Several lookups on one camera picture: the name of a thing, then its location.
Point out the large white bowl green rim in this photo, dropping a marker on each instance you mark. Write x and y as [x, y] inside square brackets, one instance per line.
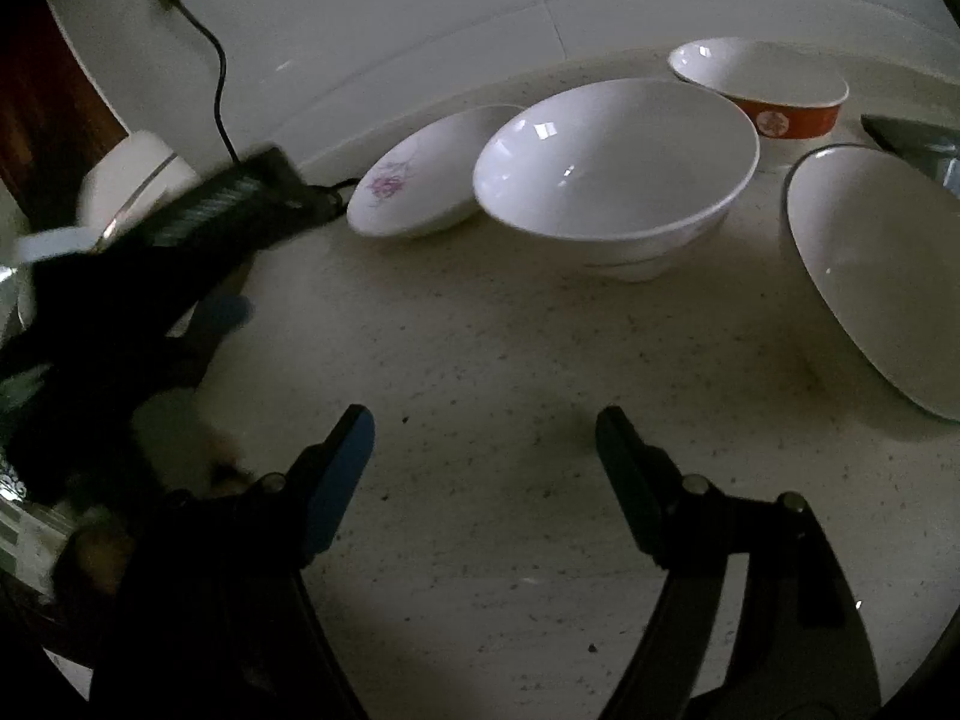
[869, 247]

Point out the black gas stove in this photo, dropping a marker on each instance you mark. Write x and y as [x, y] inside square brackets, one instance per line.
[932, 149]

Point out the person left hand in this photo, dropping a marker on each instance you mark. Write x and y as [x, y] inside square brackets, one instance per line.
[201, 462]

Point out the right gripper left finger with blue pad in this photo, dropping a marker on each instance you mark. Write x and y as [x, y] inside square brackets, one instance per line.
[211, 617]

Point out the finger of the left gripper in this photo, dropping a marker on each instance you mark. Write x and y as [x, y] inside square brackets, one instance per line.
[252, 206]

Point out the white plate pink flower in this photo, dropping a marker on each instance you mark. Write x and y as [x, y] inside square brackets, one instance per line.
[424, 184]

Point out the white flared bowl pink flowers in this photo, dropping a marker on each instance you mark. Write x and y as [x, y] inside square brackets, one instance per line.
[624, 178]

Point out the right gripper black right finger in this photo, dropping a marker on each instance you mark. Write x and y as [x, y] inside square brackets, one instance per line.
[801, 650]

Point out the white rice cooker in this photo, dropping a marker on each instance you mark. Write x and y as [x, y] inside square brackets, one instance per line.
[136, 177]

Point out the red and white bowl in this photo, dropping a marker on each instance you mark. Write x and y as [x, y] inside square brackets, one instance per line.
[793, 99]

